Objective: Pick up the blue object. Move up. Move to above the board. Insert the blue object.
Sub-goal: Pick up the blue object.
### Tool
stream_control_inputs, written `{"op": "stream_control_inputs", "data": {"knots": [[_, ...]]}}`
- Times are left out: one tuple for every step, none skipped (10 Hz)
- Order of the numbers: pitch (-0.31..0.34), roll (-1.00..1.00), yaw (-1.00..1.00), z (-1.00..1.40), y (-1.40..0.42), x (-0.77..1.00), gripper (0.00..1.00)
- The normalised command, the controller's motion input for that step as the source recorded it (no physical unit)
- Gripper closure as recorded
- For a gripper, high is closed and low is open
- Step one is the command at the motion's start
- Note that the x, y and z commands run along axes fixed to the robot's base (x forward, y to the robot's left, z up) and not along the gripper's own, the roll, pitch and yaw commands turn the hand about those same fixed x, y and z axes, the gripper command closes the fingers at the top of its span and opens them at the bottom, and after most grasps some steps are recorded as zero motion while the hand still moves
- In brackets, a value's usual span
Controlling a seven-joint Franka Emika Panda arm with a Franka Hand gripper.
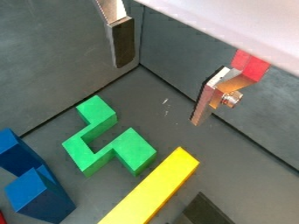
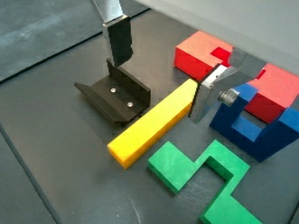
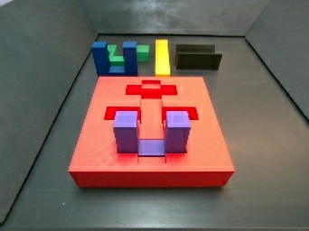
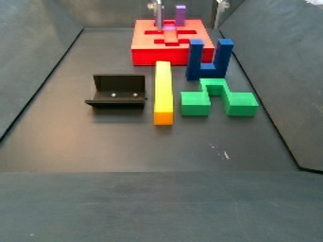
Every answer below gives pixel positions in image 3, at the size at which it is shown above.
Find yellow long bar block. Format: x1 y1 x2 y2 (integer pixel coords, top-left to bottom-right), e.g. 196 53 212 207
153 40 169 77

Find green zigzag block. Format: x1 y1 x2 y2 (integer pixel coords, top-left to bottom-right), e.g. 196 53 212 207
106 44 149 66

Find purple U-shaped block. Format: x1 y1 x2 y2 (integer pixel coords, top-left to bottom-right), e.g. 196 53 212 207
113 111 191 157

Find red puzzle board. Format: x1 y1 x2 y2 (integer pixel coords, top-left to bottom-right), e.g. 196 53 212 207
68 77 233 188

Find blue U-shaped block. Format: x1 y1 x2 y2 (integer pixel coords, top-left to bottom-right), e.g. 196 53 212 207
92 42 137 77

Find black bracket holder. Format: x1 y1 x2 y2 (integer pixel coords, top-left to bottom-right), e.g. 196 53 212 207
175 44 221 70

